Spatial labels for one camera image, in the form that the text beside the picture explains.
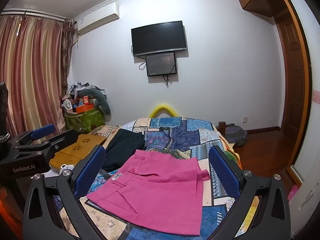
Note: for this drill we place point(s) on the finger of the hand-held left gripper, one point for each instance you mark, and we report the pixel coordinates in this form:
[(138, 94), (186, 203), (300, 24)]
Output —
[(42, 130), (63, 137)]

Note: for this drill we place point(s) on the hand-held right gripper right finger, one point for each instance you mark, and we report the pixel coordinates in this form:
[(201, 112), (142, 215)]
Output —
[(221, 172)]

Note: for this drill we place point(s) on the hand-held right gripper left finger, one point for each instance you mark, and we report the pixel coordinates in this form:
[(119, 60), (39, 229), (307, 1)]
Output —
[(90, 172)]

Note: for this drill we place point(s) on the pink pants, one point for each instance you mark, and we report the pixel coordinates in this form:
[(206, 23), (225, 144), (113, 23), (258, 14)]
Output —
[(155, 190)]

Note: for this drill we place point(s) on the black pants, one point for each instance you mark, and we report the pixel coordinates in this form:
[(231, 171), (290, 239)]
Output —
[(122, 150)]

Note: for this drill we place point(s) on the wooden lap desk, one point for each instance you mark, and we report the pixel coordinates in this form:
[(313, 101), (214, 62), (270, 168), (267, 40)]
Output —
[(75, 150)]

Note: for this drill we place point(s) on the green storage box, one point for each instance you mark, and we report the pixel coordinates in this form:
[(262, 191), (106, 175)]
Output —
[(83, 121)]

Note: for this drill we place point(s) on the orange box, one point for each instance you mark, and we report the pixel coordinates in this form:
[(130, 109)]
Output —
[(84, 108)]

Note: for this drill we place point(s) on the grey backpack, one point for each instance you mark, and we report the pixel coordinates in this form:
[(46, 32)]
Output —
[(236, 135)]

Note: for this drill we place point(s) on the striped patterned cloth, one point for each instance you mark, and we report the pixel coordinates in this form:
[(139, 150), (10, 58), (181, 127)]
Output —
[(105, 130)]

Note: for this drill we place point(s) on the pile of household clutter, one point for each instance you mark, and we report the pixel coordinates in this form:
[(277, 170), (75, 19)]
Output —
[(75, 92)]

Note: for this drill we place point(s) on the grey plush toy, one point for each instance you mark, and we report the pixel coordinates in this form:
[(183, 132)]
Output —
[(101, 100)]

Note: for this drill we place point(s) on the blue patchwork blanket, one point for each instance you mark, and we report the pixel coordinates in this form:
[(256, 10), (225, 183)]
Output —
[(180, 135)]

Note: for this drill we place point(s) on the pink striped curtain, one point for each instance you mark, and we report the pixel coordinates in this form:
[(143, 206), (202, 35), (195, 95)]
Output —
[(32, 75)]

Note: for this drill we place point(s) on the pink perforated slipper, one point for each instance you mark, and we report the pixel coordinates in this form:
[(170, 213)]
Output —
[(293, 193)]

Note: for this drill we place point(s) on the yellow foam tube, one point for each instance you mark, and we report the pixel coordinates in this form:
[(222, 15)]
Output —
[(163, 108)]

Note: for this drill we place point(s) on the brown wooden door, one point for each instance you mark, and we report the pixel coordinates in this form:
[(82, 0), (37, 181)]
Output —
[(292, 80)]

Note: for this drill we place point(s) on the white air conditioner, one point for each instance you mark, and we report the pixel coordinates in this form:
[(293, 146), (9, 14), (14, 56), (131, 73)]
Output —
[(97, 17)]

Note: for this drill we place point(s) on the white wall socket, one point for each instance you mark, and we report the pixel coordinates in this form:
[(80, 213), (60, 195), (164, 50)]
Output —
[(245, 119)]

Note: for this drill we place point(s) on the small black wall monitor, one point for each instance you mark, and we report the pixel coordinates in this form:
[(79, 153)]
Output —
[(161, 63)]

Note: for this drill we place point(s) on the black wall television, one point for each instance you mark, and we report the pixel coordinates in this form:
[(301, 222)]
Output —
[(158, 38)]

